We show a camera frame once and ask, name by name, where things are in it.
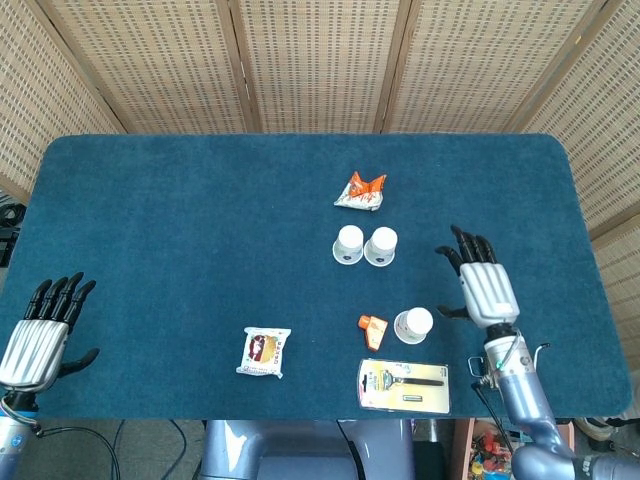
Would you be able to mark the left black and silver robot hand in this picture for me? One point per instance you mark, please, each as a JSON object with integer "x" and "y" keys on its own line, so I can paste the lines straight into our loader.
{"x": 35, "y": 350}

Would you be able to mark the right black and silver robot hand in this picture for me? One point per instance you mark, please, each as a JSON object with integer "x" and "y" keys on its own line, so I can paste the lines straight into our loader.
{"x": 487, "y": 292}

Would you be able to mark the white floral paper cup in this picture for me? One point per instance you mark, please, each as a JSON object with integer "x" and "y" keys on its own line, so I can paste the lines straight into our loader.
{"x": 382, "y": 240}
{"x": 348, "y": 240}
{"x": 415, "y": 322}

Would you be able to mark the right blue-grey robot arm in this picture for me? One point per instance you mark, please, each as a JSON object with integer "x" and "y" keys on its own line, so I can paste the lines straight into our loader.
{"x": 525, "y": 400}

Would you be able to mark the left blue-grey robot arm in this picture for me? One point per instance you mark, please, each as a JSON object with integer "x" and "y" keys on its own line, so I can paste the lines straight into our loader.
{"x": 10, "y": 440}

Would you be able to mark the steel gooseneck kettle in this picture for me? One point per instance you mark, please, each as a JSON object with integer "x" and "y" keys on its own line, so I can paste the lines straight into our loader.
{"x": 486, "y": 364}

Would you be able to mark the yellow razor blister pack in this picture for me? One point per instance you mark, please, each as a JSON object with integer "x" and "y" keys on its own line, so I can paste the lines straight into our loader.
{"x": 430, "y": 400}

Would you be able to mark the orange plastic block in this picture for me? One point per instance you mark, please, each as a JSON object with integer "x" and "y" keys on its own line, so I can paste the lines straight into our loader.
{"x": 374, "y": 337}

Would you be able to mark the black equipment pile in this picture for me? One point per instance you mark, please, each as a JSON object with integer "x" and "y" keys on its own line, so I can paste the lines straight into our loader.
{"x": 7, "y": 230}

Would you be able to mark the pink crate with clutter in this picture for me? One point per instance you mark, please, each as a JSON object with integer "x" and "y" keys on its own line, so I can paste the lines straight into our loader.
{"x": 480, "y": 445}

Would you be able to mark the orange and white snack wrapper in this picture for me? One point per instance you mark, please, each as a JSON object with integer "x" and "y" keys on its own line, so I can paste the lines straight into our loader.
{"x": 362, "y": 192}

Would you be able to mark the blue plush table cover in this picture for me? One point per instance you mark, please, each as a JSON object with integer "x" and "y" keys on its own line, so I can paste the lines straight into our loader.
{"x": 175, "y": 225}

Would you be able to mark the white pastry packet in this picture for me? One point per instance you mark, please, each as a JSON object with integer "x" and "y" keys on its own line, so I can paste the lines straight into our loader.
{"x": 262, "y": 352}

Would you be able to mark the blue-grey robot torso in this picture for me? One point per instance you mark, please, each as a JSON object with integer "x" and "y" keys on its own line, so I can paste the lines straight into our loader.
{"x": 300, "y": 450}

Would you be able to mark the woven wooden folding screen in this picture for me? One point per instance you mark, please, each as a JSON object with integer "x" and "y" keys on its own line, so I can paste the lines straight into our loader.
{"x": 320, "y": 65}

